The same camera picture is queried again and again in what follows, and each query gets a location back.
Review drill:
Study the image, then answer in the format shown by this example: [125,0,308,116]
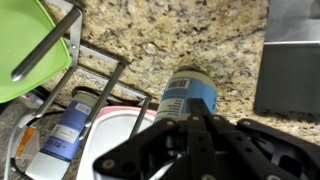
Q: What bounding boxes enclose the steel dish rack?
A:
[11,6,153,141]

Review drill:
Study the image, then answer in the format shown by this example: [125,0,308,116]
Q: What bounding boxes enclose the white charger cable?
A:
[3,111,38,180]

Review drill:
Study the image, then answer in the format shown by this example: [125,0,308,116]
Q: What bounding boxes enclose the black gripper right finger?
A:
[199,98,320,180]

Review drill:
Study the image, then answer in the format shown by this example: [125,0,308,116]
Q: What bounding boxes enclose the stainless steel sink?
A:
[254,0,320,116]

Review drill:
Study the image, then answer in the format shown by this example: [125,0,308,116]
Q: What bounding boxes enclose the white cutting board pink rim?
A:
[75,105,158,180]

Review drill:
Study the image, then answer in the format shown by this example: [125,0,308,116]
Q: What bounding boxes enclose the orange clear packet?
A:
[14,126,36,158]

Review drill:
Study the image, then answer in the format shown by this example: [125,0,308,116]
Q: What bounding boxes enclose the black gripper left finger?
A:
[93,98,214,180]

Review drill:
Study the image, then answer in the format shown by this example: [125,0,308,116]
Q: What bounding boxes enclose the bottle with dark blue label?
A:
[24,91,99,180]

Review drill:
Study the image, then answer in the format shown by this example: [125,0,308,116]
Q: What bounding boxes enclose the green plastic plate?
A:
[0,0,73,104]

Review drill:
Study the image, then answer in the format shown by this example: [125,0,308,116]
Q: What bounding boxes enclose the soap bottle with blue label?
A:
[154,69,219,123]

